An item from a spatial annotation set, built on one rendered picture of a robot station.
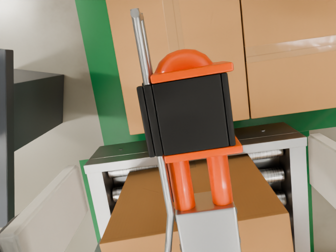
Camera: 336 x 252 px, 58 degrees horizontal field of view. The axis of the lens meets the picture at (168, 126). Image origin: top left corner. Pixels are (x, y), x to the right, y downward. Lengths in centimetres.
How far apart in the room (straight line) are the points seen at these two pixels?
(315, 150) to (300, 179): 89
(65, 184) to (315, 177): 13
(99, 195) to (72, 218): 88
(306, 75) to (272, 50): 13
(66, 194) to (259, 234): 56
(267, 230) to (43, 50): 132
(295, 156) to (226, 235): 72
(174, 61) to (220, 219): 16
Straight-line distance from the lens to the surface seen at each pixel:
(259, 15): 100
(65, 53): 161
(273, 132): 107
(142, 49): 28
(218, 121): 28
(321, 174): 17
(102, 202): 106
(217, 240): 34
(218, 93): 27
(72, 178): 17
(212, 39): 97
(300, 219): 113
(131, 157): 99
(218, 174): 31
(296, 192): 108
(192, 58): 28
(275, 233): 69
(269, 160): 113
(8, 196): 98
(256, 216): 67
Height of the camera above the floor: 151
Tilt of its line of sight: 76 degrees down
